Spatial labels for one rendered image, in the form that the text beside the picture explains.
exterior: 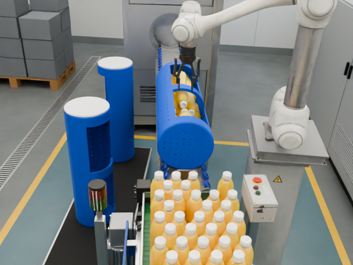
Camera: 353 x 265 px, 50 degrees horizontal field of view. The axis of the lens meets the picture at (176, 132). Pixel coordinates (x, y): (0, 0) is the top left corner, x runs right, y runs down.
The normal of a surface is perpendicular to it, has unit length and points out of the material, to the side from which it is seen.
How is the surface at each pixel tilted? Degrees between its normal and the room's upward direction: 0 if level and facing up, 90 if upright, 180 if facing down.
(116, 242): 90
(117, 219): 0
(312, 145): 4
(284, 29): 90
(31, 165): 0
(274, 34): 90
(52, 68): 90
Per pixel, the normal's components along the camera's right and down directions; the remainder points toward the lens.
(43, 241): 0.04, -0.87
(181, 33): -0.34, 0.50
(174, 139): 0.05, 0.50
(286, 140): -0.12, 0.65
